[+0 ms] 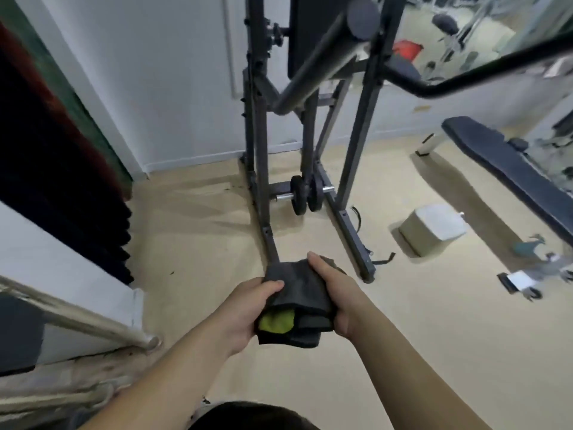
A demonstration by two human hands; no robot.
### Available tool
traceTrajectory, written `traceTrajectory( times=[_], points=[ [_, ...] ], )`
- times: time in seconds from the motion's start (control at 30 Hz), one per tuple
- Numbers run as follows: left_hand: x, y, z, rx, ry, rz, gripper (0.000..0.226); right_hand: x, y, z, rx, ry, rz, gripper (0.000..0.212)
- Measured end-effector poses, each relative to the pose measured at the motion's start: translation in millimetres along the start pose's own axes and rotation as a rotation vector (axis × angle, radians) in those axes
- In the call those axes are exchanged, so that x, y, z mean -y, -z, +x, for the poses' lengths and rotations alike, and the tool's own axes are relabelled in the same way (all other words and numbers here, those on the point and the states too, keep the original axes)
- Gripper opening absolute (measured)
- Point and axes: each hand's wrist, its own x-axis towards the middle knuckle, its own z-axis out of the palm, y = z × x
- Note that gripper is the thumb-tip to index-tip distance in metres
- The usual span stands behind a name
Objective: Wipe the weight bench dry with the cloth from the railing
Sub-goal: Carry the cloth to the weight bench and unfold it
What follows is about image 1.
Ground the black strap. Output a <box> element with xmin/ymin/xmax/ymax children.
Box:
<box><xmin>350</xmin><ymin>206</ymin><xmax>397</xmax><ymax>267</ymax></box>

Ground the large wall mirror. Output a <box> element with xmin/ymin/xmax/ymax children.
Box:
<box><xmin>372</xmin><ymin>0</ymin><xmax>573</xmax><ymax>83</ymax></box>

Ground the black padded back rest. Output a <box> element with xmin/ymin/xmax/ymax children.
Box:
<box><xmin>286</xmin><ymin>0</ymin><xmax>374</xmax><ymax>83</ymax></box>

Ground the person's left forearm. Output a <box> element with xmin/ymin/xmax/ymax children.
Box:
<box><xmin>78</xmin><ymin>324</ymin><xmax>251</xmax><ymax>430</ymax></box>

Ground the black dumbbell with chrome handle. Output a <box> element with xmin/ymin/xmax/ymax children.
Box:
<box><xmin>275</xmin><ymin>174</ymin><xmax>336</xmax><ymax>216</ymax></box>

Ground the person's left hand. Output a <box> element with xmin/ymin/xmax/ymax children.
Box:
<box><xmin>209</xmin><ymin>277</ymin><xmax>285</xmax><ymax>358</ymax></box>

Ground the dark blue weight bench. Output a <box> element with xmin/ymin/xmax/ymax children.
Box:
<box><xmin>414</xmin><ymin>116</ymin><xmax>573</xmax><ymax>247</ymax></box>

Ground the dark grey cloth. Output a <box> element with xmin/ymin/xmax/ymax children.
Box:
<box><xmin>254</xmin><ymin>258</ymin><xmax>347</xmax><ymax>350</ymax></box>

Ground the black steel power tower frame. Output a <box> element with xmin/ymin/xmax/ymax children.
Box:
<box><xmin>241</xmin><ymin>0</ymin><xmax>406</xmax><ymax>284</ymax></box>

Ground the chrome metal handrail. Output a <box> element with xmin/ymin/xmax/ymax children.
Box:
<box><xmin>0</xmin><ymin>275</ymin><xmax>162</xmax><ymax>352</ymax></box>

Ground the white square box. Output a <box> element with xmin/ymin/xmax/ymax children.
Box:
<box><xmin>398</xmin><ymin>203</ymin><xmax>468</xmax><ymax>259</ymax></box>

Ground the person's right forearm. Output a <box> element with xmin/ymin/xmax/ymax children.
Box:
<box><xmin>347</xmin><ymin>304</ymin><xmax>493</xmax><ymax>430</ymax></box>

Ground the grey and teal floor object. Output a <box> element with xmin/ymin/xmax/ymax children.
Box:
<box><xmin>497</xmin><ymin>234</ymin><xmax>573</xmax><ymax>302</ymax></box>

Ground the person's right hand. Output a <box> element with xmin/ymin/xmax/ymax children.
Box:
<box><xmin>306</xmin><ymin>251</ymin><xmax>386</xmax><ymax>343</ymax></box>

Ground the black curved handle bar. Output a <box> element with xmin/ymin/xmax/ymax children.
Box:
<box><xmin>378</xmin><ymin>38</ymin><xmax>573</xmax><ymax>100</ymax></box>

